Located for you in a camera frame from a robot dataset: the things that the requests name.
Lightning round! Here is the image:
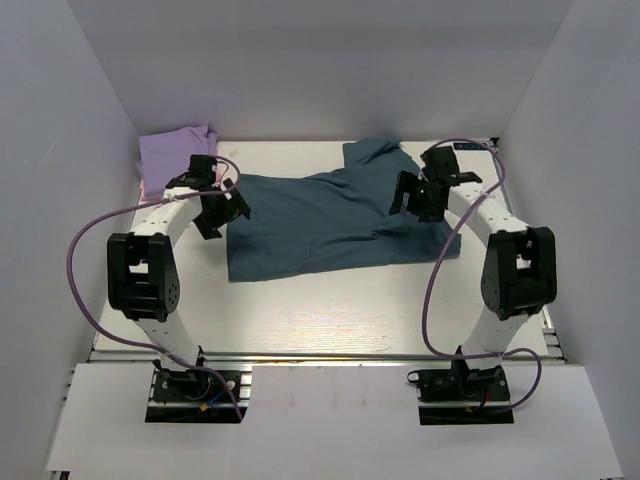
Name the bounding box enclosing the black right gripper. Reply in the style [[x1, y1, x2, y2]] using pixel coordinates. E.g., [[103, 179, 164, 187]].
[[390, 171, 446, 223]]

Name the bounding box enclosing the teal blue t shirt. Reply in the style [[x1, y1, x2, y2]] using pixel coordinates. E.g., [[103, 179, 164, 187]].
[[226, 138, 461, 283]]

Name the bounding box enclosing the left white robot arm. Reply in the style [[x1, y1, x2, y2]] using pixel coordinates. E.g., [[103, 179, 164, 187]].
[[107, 154, 251, 399]]

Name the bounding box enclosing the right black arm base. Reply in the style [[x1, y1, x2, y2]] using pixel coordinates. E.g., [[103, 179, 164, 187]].
[[406, 360, 514, 426]]

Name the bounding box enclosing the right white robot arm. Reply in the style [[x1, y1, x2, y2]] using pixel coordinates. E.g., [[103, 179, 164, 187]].
[[390, 140, 557, 399]]

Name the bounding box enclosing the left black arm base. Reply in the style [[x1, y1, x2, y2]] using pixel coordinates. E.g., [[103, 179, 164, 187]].
[[145, 360, 251, 425]]

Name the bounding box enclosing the dark blue corner label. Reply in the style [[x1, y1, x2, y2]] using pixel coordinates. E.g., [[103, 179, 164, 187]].
[[453, 142, 487, 151]]

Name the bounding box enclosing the lavender folded t shirt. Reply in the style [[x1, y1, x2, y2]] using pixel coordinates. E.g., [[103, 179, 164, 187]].
[[139, 125, 218, 199]]

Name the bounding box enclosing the pink folded t shirt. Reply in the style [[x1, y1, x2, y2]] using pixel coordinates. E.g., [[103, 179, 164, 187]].
[[139, 149, 223, 203]]

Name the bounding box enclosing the aluminium front rail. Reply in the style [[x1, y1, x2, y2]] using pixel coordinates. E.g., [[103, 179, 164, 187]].
[[87, 349, 566, 365]]

